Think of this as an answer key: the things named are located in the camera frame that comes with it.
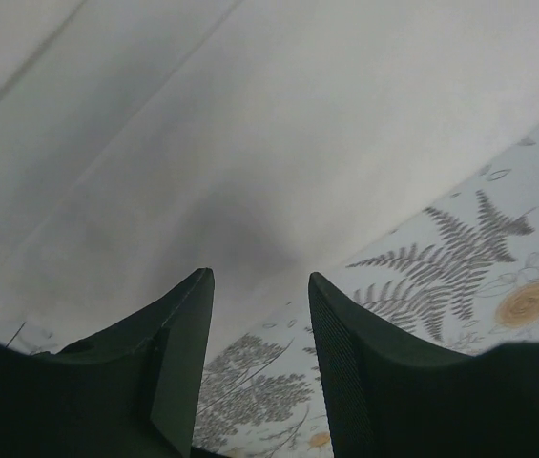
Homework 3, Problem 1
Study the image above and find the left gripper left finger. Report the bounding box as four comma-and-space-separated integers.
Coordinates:
0, 268, 215, 457

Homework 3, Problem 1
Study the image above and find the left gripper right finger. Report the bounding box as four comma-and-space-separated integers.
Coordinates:
308, 273, 539, 457

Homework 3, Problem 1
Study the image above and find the white t shirt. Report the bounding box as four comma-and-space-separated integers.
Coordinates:
0, 1, 539, 351

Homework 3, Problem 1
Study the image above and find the floral patterned table mat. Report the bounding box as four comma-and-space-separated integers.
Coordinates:
0, 127, 539, 457

